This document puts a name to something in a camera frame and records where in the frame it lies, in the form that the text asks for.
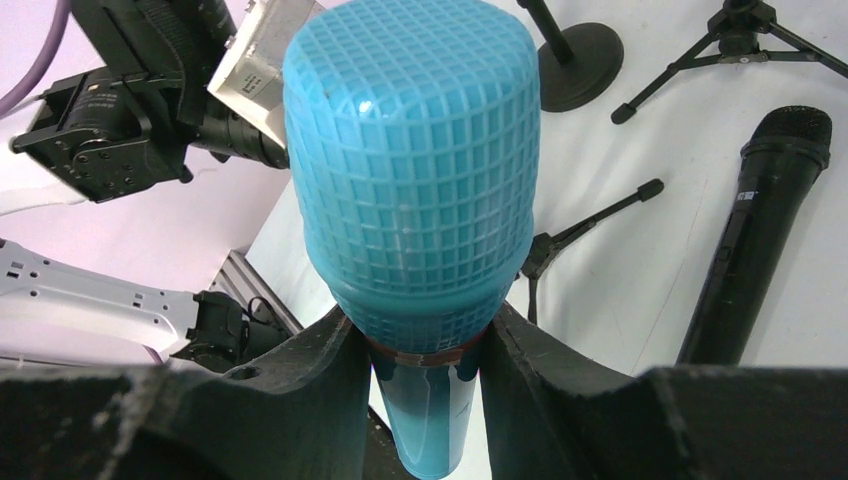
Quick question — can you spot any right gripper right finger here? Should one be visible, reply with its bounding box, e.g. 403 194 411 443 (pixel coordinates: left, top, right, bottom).
480 306 847 479

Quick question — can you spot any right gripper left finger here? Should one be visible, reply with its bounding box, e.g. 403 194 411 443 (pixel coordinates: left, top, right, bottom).
1 312 370 479

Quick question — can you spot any small black tripod stand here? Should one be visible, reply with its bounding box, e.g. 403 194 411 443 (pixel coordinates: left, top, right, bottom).
520 178 665 325

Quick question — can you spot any blue microphone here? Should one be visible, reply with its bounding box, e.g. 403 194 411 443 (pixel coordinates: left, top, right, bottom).
282 1 541 479

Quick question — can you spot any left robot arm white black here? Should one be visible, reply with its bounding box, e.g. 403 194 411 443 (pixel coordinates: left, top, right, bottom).
1 1 290 372

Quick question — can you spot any black round base mic stand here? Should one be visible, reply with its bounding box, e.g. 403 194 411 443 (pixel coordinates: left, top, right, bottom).
519 0 624 113

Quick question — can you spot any black microphone orange end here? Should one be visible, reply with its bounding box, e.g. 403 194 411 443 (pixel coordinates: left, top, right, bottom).
676 105 833 365

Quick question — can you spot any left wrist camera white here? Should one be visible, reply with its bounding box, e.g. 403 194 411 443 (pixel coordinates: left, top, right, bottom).
207 0 324 146

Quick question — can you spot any black tripod shock mount stand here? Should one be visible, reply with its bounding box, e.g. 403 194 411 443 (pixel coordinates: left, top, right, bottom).
610 0 847 125

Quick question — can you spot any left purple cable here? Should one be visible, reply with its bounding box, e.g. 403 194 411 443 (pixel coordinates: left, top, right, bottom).
0 0 73 119

